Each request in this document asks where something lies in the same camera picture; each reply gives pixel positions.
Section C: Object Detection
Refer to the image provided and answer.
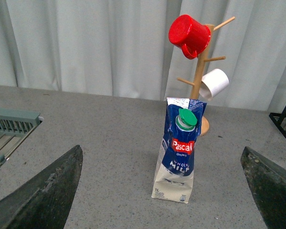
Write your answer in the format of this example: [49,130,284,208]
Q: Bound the left gripper dark left finger camera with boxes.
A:
[0,145,83,229]

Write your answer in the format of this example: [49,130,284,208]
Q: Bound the left gripper dark right finger camera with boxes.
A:
[240,146,286,229]

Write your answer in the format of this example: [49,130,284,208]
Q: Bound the blue white milk carton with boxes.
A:
[152,97,206,204]

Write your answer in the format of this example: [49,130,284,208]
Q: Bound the green dish rack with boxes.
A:
[0,108,43,168]

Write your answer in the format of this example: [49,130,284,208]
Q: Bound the wooden mug tree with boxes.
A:
[176,16,236,137]

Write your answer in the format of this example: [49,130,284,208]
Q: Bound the white mug on tree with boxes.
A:
[199,69,229,101]

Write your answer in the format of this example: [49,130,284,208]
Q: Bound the red mug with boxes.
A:
[168,14,211,60]

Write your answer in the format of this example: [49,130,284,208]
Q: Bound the black wire mug rack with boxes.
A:
[269,88,286,141]

